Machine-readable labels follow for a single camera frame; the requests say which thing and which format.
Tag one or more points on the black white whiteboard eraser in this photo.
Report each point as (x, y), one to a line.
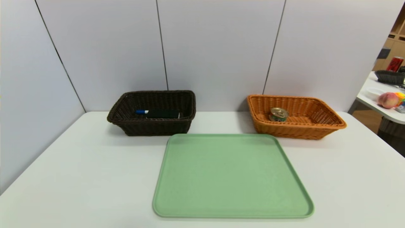
(163, 114)

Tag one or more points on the white blue whiteboard marker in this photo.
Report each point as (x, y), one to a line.
(141, 111)

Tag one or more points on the small gold-lid food can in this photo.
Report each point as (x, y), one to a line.
(278, 114)

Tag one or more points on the dark brown wicker basket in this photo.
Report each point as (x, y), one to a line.
(158, 126)

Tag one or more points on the orange wicker basket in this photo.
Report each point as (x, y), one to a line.
(300, 129)

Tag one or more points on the small dark grey basket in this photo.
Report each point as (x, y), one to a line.
(389, 77)

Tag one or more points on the light green plastic tray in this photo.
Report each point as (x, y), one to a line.
(234, 183)

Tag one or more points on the white side table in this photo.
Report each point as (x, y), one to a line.
(373, 104)

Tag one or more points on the white bowl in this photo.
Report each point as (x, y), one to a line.
(372, 93)

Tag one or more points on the pink peach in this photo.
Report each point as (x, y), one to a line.
(388, 100)

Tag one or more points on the grey perforated bin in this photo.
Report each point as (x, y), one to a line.
(390, 129)

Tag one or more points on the dark grey box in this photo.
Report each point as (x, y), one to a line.
(384, 53)

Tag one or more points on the small grey device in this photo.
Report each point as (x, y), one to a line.
(401, 109)

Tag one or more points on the red drink can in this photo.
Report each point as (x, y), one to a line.
(395, 64)

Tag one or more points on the yellow toy fruit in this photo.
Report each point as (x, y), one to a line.
(401, 97)

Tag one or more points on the wooden shelf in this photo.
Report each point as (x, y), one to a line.
(398, 44)

